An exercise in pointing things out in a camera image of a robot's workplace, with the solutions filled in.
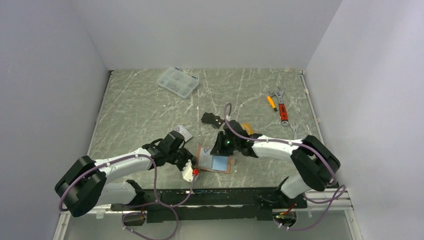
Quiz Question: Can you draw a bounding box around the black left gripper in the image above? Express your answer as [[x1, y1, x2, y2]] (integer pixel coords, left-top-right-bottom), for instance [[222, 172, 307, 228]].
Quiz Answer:
[[167, 146, 197, 172]]

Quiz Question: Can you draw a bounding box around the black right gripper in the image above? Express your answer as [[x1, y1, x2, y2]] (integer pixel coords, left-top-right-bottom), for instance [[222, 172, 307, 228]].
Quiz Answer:
[[210, 130, 240, 156]]

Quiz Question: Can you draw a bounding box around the brown leather card holder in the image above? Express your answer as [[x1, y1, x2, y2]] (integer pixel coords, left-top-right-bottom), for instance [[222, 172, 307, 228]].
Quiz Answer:
[[196, 146, 235, 174]]

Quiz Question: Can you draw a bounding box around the white silver card stack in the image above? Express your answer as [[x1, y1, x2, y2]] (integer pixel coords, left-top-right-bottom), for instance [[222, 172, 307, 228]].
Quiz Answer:
[[174, 124, 193, 143]]

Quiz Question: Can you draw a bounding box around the white credit card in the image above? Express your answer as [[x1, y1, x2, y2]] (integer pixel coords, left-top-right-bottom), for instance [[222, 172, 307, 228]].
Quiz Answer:
[[197, 147, 213, 169]]

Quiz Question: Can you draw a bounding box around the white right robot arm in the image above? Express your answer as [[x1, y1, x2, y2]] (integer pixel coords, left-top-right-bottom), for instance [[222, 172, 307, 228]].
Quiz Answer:
[[210, 120, 341, 208]]

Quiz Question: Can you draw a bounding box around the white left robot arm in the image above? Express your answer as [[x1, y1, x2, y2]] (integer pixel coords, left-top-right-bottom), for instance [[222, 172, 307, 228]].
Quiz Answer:
[[54, 130, 197, 217]]

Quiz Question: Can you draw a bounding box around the silver combination wrench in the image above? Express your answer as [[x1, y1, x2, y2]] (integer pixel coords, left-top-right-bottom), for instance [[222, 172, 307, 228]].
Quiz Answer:
[[289, 122, 299, 140]]

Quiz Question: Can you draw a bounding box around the clear plastic organizer box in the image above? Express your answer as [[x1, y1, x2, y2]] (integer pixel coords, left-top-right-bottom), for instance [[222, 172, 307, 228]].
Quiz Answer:
[[156, 67, 199, 99]]

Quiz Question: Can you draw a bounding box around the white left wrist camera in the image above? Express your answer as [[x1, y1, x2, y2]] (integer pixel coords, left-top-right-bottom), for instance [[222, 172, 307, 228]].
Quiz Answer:
[[181, 160, 199, 183]]

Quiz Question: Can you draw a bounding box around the yellow handled screwdriver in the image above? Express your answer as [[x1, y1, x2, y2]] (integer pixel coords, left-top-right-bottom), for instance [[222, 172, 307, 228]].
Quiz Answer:
[[266, 96, 278, 112]]

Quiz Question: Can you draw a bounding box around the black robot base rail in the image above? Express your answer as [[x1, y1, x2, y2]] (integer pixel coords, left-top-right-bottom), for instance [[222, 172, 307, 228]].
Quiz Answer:
[[111, 187, 308, 223]]

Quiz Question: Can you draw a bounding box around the red handled adjustable wrench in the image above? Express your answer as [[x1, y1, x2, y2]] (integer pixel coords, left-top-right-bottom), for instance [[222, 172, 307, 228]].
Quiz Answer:
[[268, 86, 289, 127]]

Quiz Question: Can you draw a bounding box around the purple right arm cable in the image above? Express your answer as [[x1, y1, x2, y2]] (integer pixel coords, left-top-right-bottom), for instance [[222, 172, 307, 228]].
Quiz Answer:
[[223, 102, 348, 206]]

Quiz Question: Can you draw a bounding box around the aluminium frame rail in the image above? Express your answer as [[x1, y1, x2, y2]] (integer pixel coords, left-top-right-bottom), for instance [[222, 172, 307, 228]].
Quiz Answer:
[[52, 191, 115, 240]]

